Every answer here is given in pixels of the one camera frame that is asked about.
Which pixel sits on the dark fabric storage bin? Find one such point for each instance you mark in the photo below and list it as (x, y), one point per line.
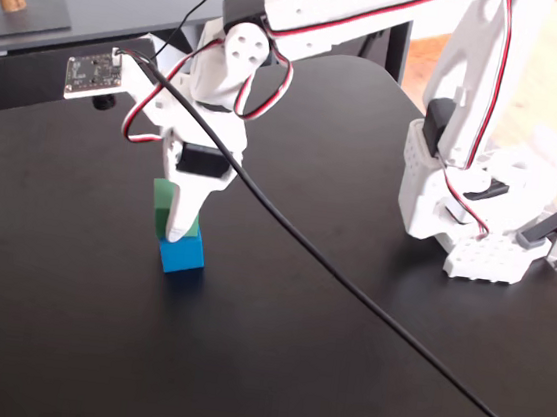
(20, 88)

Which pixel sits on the black grey table clamp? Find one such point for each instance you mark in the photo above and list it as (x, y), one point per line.
(537, 238)

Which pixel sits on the green cube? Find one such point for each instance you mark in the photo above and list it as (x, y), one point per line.
(160, 210)

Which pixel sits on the thin black stand with clip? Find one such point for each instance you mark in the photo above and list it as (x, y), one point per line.
(372, 43)

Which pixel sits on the dark grey slate plate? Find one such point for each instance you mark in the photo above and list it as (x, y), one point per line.
(39, 10)

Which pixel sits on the white box black triangles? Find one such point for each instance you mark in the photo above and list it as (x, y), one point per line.
(153, 39)

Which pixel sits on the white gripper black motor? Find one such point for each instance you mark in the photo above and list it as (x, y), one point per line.
(202, 161)

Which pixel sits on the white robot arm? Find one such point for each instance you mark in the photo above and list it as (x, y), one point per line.
(468, 89)

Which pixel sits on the blue cube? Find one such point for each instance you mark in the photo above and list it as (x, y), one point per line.
(182, 258)

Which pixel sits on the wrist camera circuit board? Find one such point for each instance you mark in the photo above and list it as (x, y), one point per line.
(92, 74)

